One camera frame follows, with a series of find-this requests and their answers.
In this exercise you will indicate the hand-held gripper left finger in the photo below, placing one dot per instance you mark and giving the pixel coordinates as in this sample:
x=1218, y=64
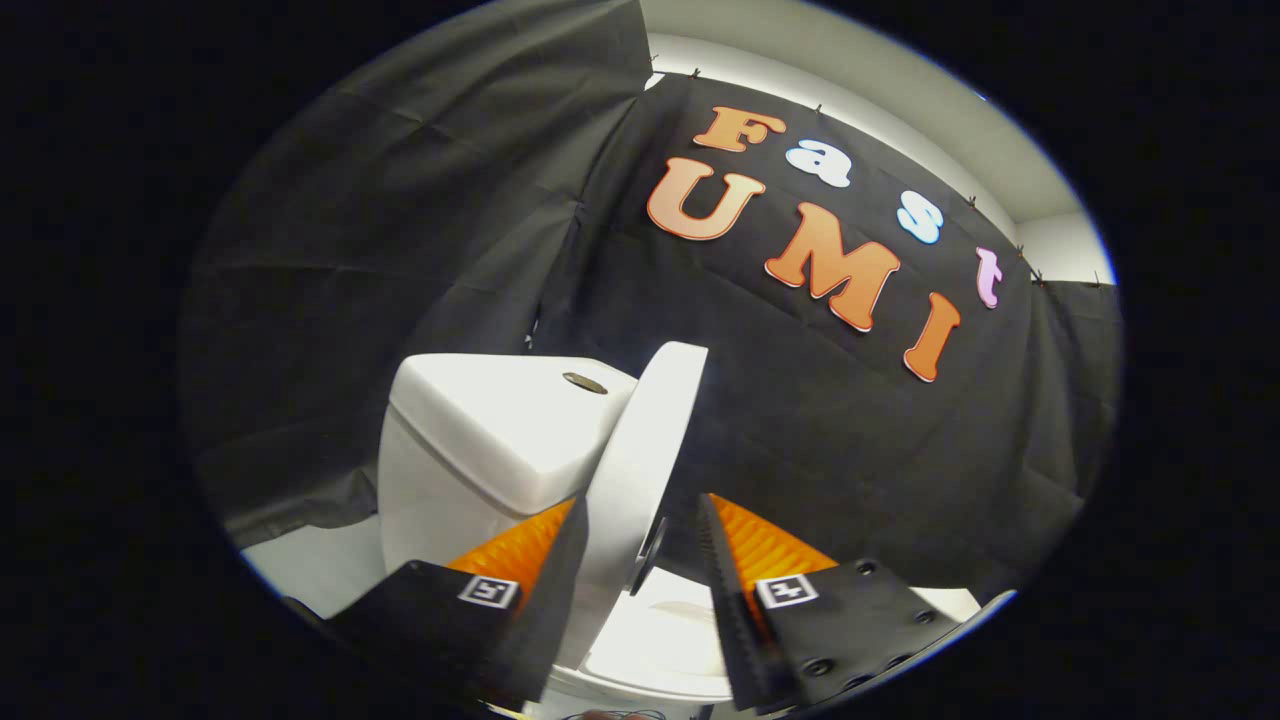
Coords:
x=560, y=600

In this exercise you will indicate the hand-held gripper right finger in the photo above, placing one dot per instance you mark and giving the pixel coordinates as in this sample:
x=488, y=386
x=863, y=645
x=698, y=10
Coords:
x=728, y=600

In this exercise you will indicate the white toilet lid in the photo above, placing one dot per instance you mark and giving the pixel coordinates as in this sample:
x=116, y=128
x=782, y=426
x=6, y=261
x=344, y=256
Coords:
x=640, y=460

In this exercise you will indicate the white toilet seat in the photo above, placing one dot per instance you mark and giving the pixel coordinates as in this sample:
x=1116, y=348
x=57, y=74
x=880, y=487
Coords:
x=640, y=689

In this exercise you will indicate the black backdrop cloth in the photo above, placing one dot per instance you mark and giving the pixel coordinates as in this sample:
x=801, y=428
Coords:
x=850, y=430

